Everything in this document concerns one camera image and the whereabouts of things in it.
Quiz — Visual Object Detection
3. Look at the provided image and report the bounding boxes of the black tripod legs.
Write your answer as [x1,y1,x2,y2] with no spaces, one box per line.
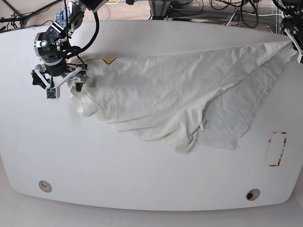
[0,0,61,33]

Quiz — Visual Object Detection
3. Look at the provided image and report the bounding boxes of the right table grommet hole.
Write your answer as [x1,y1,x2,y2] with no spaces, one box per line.
[246,189,260,201]

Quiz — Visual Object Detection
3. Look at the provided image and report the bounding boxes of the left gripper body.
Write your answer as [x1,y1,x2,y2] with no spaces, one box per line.
[285,28,303,63]

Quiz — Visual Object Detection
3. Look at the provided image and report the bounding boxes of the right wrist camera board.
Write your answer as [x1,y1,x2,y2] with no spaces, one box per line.
[46,87,60,99]

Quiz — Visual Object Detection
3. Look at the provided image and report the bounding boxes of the white printed T-shirt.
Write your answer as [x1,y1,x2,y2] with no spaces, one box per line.
[68,41,296,153]

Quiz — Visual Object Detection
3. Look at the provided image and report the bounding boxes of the table grommet hole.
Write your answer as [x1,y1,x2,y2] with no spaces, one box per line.
[246,189,260,201]
[38,180,52,193]

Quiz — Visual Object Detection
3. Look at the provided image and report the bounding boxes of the aluminium frame post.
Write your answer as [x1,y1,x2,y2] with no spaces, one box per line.
[148,0,171,20]

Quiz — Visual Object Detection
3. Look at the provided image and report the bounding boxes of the left table grommet hole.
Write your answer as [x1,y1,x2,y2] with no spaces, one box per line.
[38,180,52,193]

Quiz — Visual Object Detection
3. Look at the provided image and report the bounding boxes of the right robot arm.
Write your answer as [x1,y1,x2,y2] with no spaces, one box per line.
[31,0,106,99]

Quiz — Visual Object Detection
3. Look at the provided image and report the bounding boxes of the red tape rectangle marking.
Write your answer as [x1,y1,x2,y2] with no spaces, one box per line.
[266,131,288,167]

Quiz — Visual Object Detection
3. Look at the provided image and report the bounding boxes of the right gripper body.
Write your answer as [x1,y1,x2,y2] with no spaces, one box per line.
[33,0,87,91]

